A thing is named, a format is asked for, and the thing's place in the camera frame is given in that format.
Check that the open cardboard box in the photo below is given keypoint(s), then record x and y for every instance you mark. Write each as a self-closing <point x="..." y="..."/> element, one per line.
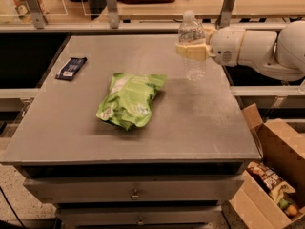
<point x="283" y="150"/>

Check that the dark blue candy bar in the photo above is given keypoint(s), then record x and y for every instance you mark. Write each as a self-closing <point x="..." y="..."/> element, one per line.
<point x="70" y="69"/>

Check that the clear plastic water bottle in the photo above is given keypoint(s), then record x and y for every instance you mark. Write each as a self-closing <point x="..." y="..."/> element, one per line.
<point x="190" y="46"/>

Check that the grey cabinet upper drawer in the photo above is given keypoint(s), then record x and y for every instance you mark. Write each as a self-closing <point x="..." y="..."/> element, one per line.
<point x="132" y="189"/>

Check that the colourful package behind glass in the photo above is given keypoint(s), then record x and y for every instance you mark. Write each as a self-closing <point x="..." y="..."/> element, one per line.
<point x="14" y="11"/>

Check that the green snack bag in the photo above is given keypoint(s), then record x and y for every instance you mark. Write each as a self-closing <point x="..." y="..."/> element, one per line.
<point x="129" y="102"/>

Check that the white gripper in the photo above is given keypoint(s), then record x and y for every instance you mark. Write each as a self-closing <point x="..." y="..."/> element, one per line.
<point x="225" y="46"/>

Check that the metal bracket post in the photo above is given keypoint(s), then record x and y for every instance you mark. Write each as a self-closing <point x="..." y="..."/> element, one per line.
<point x="113" y="13"/>
<point x="225" y="15"/>
<point x="38" y="18"/>

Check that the brown snack packet in box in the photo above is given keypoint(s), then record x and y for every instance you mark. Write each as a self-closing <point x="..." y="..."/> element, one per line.
<point x="264" y="175"/>

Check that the yellow green packet in box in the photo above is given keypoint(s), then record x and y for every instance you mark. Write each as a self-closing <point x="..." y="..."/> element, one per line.
<point x="280" y="194"/>

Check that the middle metal bracket post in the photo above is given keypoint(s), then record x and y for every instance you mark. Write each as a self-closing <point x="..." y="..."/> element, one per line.
<point x="113" y="13"/>

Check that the left metal bracket post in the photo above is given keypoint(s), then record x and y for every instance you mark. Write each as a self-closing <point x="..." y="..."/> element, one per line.
<point x="38" y="18"/>

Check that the right metal bracket post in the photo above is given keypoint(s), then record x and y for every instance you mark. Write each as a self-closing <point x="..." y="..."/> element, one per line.
<point x="225" y="15"/>

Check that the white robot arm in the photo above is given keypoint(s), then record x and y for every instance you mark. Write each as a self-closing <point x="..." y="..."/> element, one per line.
<point x="279" y="56"/>

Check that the grey cabinet drawer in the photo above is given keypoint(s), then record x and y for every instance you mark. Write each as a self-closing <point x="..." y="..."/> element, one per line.
<point x="139" y="216"/>
<point x="132" y="189"/>

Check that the grey cabinet lower drawer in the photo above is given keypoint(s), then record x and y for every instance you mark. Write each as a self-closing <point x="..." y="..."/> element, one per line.
<point x="139" y="216"/>

